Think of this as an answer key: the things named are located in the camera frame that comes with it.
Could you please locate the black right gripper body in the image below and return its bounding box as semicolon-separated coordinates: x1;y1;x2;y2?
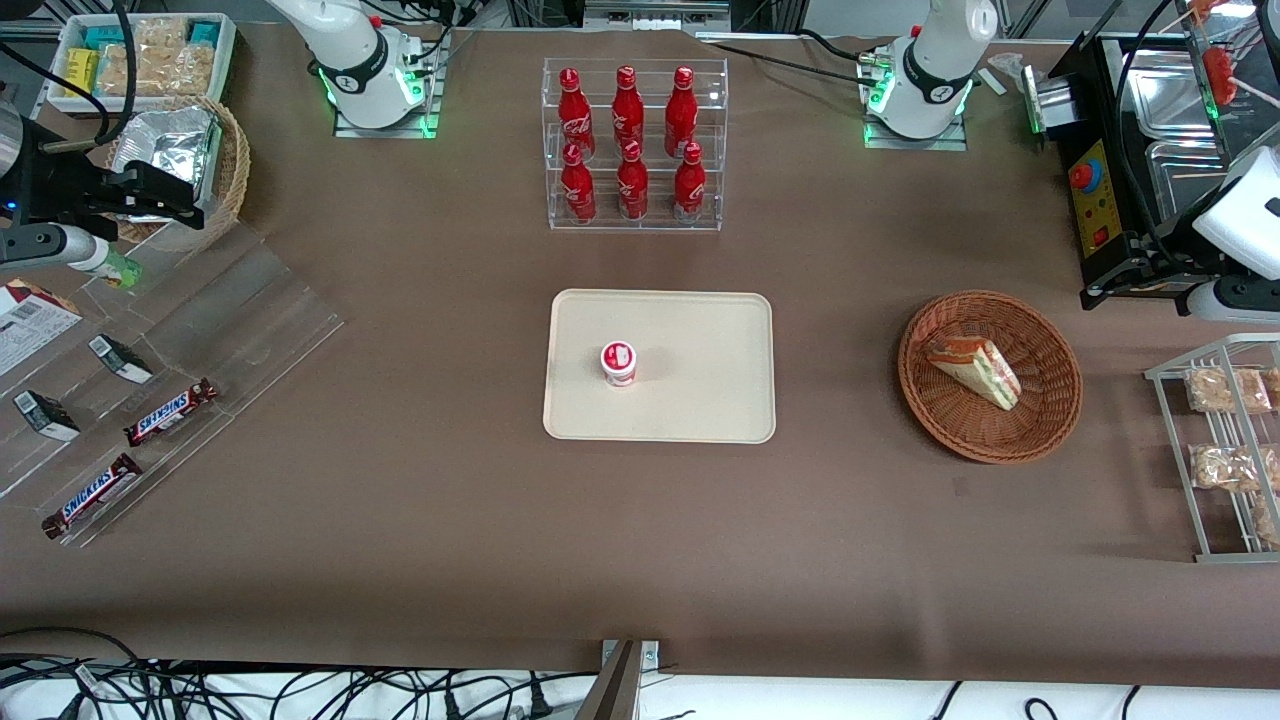
0;122;126;226

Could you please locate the black base power cable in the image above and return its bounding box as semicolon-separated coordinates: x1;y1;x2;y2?
700;28;893;86

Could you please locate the red white printed carton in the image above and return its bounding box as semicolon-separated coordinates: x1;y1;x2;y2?
0;279;84;379

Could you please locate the clear acrylic stepped display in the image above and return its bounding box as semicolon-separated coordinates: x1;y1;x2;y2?
0;220;347;550

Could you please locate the yellow snack packet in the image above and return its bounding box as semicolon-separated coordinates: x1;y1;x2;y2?
63;47;100;99

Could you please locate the beige rectangular tray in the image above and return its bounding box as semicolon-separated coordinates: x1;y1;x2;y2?
542;289;777;444

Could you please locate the clear plastic wrapper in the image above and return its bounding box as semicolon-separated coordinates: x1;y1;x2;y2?
980;52;1033;98

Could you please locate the triangular sandwich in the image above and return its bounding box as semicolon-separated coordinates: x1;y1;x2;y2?
923;336;1022;412

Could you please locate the metal table edge bracket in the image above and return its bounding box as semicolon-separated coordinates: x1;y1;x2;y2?
600;640;662;691

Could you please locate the silver foil bag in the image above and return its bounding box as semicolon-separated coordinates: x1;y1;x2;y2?
118;106;224;223

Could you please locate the light wicker basket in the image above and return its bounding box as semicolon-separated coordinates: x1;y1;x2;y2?
104;95;251;251

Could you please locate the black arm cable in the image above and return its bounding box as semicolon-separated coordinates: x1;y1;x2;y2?
0;0;138;151
1110;0;1201;263

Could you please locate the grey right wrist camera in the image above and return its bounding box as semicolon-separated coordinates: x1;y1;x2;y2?
0;224;109;273

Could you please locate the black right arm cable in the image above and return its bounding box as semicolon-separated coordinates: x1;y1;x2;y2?
0;0;138;151

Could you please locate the red cola bottle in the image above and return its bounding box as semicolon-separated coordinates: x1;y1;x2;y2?
664;67;699;158
673;142;707;223
616;140;650;221
612;66;646;151
560;143;598;224
557;68;596;161

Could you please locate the small black white box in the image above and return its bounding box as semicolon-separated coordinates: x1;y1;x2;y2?
13;390;81;443
88;334;155;385

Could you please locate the brown wicker basket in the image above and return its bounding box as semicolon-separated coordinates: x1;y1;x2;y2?
897;290;1084;465

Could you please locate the dark grey camera pole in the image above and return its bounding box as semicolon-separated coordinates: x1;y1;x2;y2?
574;640;643;720

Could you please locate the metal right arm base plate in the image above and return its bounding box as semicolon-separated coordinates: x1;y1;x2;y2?
333;28;443;140

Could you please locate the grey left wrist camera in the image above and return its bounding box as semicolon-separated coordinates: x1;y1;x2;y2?
1188;277;1280;323

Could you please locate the clear bag of crackers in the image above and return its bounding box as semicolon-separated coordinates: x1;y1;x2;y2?
165;40;217;97
98;18;186;97

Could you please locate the clear acrylic bottle rack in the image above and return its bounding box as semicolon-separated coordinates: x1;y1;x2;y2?
542;57;729;233

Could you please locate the white plastic snack bin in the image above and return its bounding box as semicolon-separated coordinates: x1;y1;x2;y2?
46;12;239;118

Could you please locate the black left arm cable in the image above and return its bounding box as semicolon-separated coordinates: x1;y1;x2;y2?
1110;0;1201;263

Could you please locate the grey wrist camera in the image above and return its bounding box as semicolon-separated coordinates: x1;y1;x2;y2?
1188;277;1280;323
0;224;109;273

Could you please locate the red sausage on stick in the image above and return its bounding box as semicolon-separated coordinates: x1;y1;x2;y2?
1202;44;1280;109

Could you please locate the grey metal wire rack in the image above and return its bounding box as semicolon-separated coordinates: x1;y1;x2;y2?
1145;333;1280;565

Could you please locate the brown Snickers bar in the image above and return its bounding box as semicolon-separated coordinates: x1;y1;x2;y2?
41;453;144;541
123;378;219;447

